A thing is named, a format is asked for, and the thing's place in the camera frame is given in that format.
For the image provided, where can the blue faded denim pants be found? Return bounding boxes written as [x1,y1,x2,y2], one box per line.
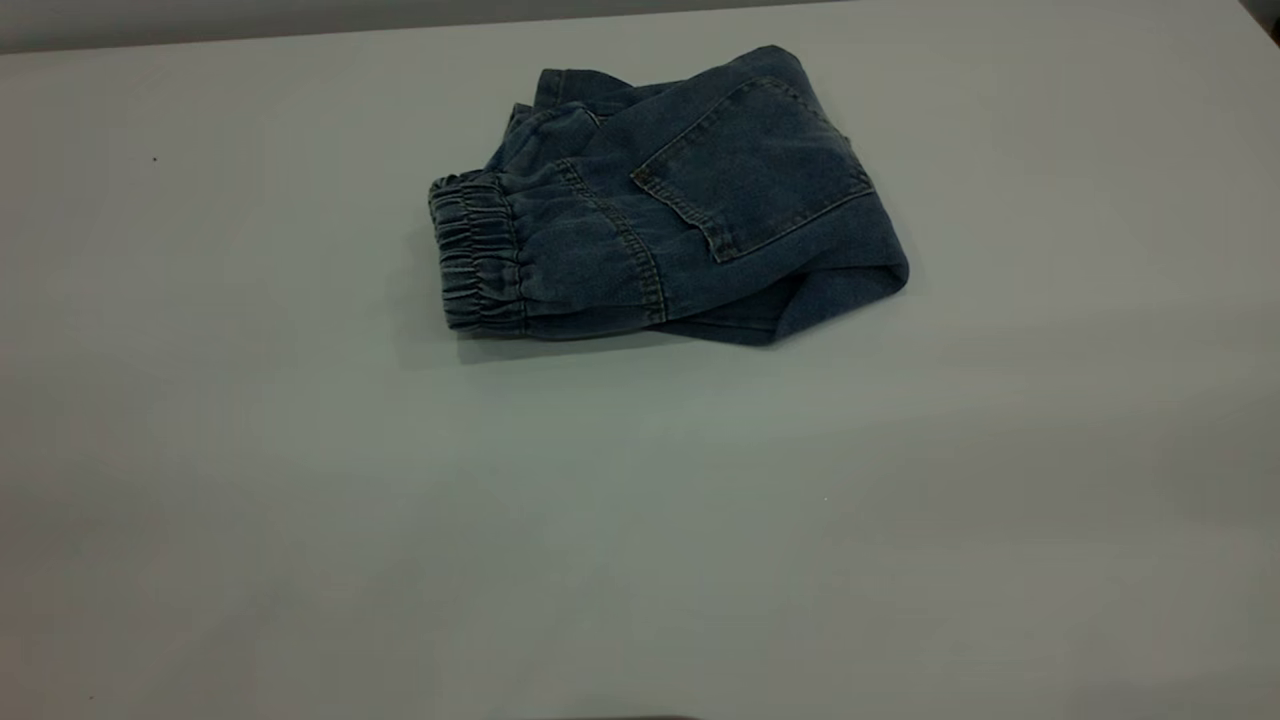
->
[428,45,911,348]

